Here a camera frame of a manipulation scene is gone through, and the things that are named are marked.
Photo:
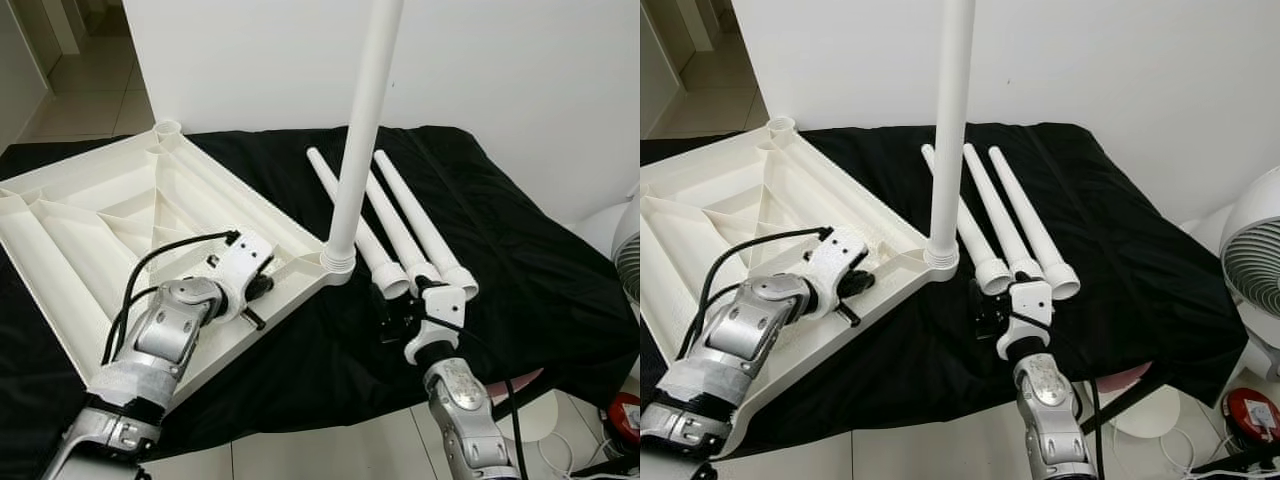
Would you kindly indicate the pink seat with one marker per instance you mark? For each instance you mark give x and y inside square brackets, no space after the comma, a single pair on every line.
[520,382]
[1125,375]

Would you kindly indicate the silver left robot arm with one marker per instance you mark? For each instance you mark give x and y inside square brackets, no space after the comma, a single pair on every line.
[730,340]
[150,340]

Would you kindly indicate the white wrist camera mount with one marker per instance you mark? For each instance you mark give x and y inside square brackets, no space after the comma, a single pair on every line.
[1030,300]
[240,265]
[835,262]
[440,305]

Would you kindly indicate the white round floor base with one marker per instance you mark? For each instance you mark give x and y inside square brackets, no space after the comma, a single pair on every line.
[540,420]
[1150,415]

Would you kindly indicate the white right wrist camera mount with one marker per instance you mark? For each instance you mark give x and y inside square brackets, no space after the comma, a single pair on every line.
[440,305]
[1030,300]

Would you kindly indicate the white fan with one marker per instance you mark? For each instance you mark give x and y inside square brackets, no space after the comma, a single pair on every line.
[625,260]
[1250,250]

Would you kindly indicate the white plastic table top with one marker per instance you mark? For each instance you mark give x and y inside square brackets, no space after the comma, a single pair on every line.
[90,200]
[720,200]

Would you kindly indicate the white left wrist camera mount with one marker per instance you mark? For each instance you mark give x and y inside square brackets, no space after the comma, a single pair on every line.
[835,262]
[240,265]

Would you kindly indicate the black table cloth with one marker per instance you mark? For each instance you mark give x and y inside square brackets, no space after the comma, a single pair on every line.
[560,300]
[1150,280]

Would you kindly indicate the black metal table leg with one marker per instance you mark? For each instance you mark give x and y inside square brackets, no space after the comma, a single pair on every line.
[515,398]
[1140,385]

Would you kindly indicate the red round object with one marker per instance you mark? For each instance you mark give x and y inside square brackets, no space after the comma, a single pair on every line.
[1255,415]
[625,415]

